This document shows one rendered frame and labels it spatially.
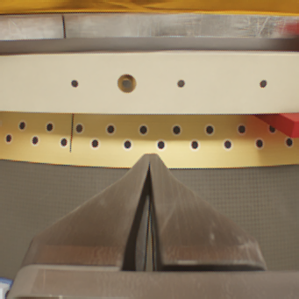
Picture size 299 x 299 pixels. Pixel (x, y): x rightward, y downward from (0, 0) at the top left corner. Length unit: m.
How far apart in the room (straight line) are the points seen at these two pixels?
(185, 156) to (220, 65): 0.09
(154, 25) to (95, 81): 0.07
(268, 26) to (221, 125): 0.10
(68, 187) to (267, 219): 0.20
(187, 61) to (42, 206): 0.20
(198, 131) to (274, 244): 0.14
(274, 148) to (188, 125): 0.09
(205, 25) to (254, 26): 0.04
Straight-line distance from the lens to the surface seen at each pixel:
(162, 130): 0.26
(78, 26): 0.27
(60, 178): 0.29
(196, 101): 0.22
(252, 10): 0.29
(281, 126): 0.24
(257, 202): 0.29
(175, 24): 0.26
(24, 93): 0.25
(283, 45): 0.30
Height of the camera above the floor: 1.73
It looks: 24 degrees down
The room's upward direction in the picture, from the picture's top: straight up
